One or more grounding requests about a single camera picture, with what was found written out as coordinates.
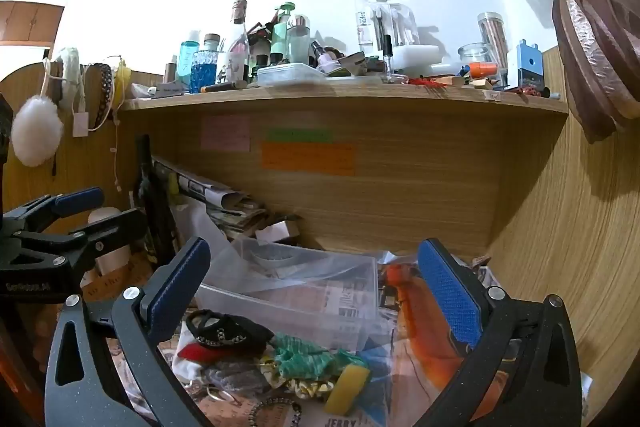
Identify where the toothbrush blister pack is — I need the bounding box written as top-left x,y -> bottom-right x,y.
357,0 -> 418,58

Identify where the clear plastic box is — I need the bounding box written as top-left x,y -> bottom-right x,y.
195,238 -> 381,353

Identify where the wooden wall cabinet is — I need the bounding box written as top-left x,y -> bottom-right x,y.
0,0 -> 66,48

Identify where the glass jar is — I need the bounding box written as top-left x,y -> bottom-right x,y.
459,43 -> 496,75

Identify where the green scrunchie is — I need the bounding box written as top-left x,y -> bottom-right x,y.
272,333 -> 371,380

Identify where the brown curtain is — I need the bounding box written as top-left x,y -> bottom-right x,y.
445,0 -> 640,145

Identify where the white cloth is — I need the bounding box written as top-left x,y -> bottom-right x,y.
171,327 -> 211,383

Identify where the yellow white scrunchie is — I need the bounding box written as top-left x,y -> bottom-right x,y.
286,379 -> 337,400

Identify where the black marker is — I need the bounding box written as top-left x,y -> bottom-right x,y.
200,81 -> 248,94

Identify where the blue textured glass bottle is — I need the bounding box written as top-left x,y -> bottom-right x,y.
190,49 -> 217,94

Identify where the white foam box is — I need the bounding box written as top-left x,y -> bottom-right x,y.
392,44 -> 446,75

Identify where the beaded bracelet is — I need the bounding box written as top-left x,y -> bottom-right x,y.
248,397 -> 303,427

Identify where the orange sticky note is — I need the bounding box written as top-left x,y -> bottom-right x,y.
261,142 -> 357,176

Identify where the black chain hair accessory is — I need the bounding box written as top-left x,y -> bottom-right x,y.
186,309 -> 275,350

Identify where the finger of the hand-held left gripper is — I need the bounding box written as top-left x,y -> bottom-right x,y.
15,208 -> 149,269
0,186 -> 105,239

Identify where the tall blue liquid bottle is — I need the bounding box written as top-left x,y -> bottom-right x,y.
180,32 -> 201,88

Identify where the small pink spray bottle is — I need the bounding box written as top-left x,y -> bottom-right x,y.
312,41 -> 341,75

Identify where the red fabric piece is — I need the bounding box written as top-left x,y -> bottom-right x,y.
177,342 -> 223,364

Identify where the blue plastic box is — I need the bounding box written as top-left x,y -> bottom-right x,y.
507,39 -> 546,95

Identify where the white fluffy headband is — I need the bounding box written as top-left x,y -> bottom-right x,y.
52,48 -> 83,110

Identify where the dark wine bottle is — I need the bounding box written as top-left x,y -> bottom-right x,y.
135,134 -> 178,265

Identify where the black studded headband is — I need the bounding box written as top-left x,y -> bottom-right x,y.
89,63 -> 115,132

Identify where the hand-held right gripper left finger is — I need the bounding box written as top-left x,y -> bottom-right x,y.
44,236 -> 213,427

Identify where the small cardboard box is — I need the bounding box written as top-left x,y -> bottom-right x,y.
256,216 -> 303,244

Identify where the yellow sponge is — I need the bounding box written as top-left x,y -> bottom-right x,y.
324,364 -> 371,417

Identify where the frosted bottle with silver cap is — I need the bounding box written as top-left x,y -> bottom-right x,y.
287,14 -> 312,65

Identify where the wooden shelf board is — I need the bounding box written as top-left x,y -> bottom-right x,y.
119,77 -> 571,115

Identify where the pile of newspapers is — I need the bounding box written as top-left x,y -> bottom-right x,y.
152,157 -> 268,240

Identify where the pink sticky note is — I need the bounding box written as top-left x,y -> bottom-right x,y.
201,114 -> 252,152

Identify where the white fluffy pompom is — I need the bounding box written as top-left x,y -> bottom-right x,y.
11,96 -> 63,168

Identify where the green pump bottle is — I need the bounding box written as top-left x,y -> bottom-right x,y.
272,2 -> 296,62

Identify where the white printed mug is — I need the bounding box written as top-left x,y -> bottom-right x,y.
216,52 -> 248,85

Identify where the crumpled clear plastic bag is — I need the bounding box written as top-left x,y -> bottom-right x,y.
172,202 -> 241,258

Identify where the clear bottle with foil top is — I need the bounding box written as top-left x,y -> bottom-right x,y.
230,0 -> 249,58

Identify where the yellow hanging item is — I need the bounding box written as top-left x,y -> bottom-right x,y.
114,59 -> 132,108

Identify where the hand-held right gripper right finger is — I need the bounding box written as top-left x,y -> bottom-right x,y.
415,237 -> 583,427

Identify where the clear tube of pencils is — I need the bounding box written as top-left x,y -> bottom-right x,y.
477,12 -> 508,72

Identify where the pale pink bottle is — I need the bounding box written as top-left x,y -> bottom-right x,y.
87,207 -> 132,275

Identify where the green sticky note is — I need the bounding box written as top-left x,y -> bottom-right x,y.
265,128 -> 333,144

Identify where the flat clear plastic container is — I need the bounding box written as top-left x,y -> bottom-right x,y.
257,63 -> 326,88

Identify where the white toy airplane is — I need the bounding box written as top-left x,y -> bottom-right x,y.
150,82 -> 183,100

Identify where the printed newspaper table cover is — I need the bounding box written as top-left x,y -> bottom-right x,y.
80,252 -> 596,427

